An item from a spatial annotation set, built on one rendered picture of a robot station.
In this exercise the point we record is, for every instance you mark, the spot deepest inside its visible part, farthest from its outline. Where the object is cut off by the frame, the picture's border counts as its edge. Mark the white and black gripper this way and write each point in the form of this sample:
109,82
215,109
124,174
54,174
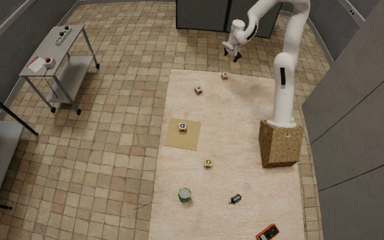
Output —
235,53

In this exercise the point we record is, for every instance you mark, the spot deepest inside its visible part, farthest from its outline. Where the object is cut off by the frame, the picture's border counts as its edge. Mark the tan flat mat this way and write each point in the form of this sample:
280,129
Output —
187,140

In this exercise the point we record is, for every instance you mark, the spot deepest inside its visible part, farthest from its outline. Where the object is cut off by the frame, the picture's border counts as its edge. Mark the green and yellow striped drink can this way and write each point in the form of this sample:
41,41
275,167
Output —
184,194

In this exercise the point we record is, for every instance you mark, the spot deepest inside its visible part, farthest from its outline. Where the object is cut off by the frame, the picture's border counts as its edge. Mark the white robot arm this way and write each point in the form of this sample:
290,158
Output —
284,62

